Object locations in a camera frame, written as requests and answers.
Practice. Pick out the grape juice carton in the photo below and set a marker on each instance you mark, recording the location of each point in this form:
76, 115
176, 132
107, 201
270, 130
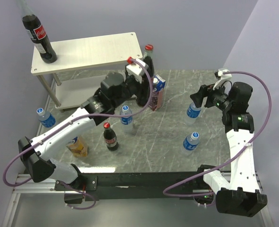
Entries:
157, 93

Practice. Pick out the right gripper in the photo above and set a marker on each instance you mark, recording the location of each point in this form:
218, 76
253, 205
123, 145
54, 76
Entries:
204, 91

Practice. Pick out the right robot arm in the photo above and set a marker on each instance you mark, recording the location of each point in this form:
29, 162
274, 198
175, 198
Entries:
241, 194

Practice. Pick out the water bottle far left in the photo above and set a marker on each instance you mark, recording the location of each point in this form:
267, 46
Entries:
46, 118

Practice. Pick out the water bottle centre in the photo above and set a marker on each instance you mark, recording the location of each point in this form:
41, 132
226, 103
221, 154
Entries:
127, 122

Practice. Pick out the water bottle right back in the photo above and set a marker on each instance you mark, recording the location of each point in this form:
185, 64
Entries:
192, 114

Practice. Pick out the water bottle right front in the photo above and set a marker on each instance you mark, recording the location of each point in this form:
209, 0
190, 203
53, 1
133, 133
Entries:
191, 142

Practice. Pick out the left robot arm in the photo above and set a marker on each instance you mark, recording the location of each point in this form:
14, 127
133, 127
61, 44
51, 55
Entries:
36, 152

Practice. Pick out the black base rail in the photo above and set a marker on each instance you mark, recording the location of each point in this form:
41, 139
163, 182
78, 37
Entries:
108, 186

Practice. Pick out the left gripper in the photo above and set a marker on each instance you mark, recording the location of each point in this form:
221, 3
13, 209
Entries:
143, 92

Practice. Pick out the white two-tier shelf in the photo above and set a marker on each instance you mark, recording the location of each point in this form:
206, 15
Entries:
82, 54

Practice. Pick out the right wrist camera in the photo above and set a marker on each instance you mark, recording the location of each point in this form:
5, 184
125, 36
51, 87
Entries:
222, 76

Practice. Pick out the water bottle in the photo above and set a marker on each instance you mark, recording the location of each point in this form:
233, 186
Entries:
192, 114
127, 122
46, 118
191, 142

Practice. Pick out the orange juice carton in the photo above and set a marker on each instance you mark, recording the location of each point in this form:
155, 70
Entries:
78, 147

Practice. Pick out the cola bottle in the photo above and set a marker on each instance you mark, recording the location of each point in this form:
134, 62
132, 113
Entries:
148, 60
110, 137
36, 32

